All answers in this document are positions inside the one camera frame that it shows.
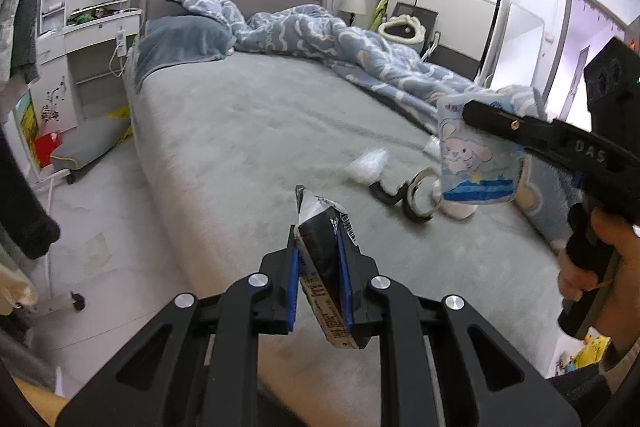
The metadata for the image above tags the black white milk carton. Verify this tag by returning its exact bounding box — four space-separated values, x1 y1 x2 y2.
294 184 368 349

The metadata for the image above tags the blue cartoon snack bag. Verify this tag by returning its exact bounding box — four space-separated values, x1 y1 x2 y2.
437 92 525 205

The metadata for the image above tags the tape roll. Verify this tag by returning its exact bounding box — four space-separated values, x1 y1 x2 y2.
401 167 440 225

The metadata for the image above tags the clear plastic bag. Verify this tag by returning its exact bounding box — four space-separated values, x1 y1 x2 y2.
346 148 390 186

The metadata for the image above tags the black curved plastic piece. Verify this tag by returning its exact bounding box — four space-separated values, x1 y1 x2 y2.
369 181 409 207

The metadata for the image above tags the person's right hand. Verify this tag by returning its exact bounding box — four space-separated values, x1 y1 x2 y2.
558 208 639 357

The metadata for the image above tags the blue patterned duvet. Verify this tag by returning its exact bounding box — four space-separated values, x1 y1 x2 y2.
167 0 582 246

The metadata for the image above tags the white rolling clothes rack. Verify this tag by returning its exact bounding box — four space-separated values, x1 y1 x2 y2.
23 146 86 319

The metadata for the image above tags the white cat bed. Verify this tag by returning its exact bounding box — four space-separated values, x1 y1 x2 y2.
378 14 425 46

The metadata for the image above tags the cream hanging garment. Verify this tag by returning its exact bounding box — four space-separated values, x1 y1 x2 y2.
0 235 39 318

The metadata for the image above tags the grey bed with sheet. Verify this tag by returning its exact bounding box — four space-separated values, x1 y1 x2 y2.
124 53 561 373

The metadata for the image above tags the hanging black garment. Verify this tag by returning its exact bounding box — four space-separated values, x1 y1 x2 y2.
0 133 61 260

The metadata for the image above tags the bedside table lamp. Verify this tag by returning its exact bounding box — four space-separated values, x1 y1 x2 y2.
338 0 367 26

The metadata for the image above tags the grey cushioned stool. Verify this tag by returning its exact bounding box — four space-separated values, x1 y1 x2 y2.
50 116 130 184

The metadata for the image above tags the red box on floor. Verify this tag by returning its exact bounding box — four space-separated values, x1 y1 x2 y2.
34 132 63 169

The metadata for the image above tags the grey blue pillow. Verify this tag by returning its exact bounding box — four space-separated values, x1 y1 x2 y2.
134 15 236 91

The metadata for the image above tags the white dressing table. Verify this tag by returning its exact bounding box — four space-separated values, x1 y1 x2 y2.
29 0 142 134

